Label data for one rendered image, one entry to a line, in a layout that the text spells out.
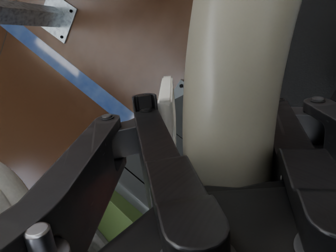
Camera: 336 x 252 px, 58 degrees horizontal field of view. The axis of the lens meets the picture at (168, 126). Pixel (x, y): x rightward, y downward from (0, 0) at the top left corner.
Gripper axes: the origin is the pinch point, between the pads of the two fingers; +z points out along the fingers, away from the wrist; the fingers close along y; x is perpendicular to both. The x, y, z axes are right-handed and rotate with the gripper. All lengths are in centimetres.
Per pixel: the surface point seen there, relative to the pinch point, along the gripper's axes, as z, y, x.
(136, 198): 43, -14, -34
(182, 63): 125, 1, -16
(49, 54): 155, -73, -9
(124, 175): 48, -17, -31
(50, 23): 145, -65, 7
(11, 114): 166, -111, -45
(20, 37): 163, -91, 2
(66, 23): 150, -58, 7
